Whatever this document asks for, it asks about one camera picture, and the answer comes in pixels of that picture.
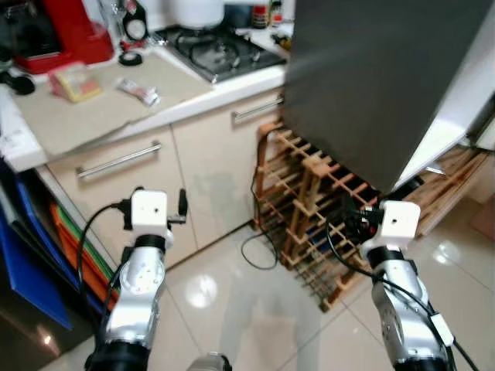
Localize red kitchen appliance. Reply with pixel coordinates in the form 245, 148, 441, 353
0, 0, 116, 77

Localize white fridge cabinet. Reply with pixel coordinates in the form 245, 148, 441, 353
463, 114, 495, 152

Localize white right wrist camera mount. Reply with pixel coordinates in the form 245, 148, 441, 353
362, 200, 422, 257

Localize pink floor mat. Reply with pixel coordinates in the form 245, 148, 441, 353
467, 196, 495, 242

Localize dark grey fridge door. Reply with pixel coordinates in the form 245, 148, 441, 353
279, 0, 495, 195

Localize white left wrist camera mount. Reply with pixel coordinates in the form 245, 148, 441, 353
129, 190, 173, 233

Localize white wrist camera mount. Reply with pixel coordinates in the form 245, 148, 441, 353
129, 190, 173, 233
362, 200, 422, 257

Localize small black object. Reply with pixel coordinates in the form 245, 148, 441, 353
0, 69, 36, 98

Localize blue board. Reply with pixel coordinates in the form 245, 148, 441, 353
0, 161, 75, 332

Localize steel gas hob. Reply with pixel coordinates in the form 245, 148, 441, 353
157, 26, 288, 84

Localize wooden wine rack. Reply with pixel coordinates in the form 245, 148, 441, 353
253, 119, 493, 314

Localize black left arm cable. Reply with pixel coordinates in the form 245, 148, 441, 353
75, 202, 129, 345

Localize black round kitchen timer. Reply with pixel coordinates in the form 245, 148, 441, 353
121, 0, 150, 42

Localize thin black floor cable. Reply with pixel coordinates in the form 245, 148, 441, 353
239, 176, 280, 272

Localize white pot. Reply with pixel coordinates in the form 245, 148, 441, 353
166, 0, 226, 31

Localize steel bar cabinet handle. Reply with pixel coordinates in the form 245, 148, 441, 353
74, 140, 164, 181
231, 96, 285, 123

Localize yellow red food packet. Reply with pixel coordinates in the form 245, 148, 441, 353
47, 63, 104, 104

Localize dark sauce jar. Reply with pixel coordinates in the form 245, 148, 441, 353
250, 3, 271, 30

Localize beige cabinet front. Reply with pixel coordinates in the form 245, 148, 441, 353
45, 122, 199, 270
170, 87, 288, 250

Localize orange board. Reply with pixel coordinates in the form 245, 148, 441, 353
49, 202, 118, 311

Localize black tape roll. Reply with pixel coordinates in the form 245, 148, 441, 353
118, 51, 145, 67

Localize white red snack packet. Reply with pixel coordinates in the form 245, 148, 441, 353
115, 77, 162, 107

